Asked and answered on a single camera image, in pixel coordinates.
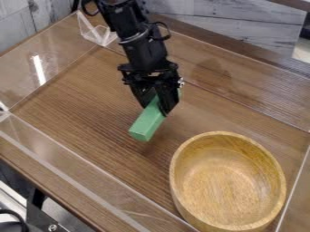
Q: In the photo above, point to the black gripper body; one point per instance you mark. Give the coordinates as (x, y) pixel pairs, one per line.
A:
(148, 70)

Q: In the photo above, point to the brown wooden bowl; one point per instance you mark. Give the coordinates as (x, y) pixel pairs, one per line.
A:
(227, 183)

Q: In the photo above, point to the clear acrylic corner bracket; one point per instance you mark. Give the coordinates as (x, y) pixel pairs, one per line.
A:
(96, 34)

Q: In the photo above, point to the black table leg bracket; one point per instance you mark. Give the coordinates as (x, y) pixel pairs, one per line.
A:
(39, 221)

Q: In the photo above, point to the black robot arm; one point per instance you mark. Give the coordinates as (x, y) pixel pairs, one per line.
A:
(126, 14)

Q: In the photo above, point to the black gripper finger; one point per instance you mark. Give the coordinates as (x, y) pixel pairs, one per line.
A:
(168, 96)
(143, 93)

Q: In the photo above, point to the clear acrylic tray walls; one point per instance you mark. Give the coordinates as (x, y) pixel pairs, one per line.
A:
(68, 112)

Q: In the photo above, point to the green rectangular block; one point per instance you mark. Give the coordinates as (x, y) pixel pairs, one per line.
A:
(147, 122)

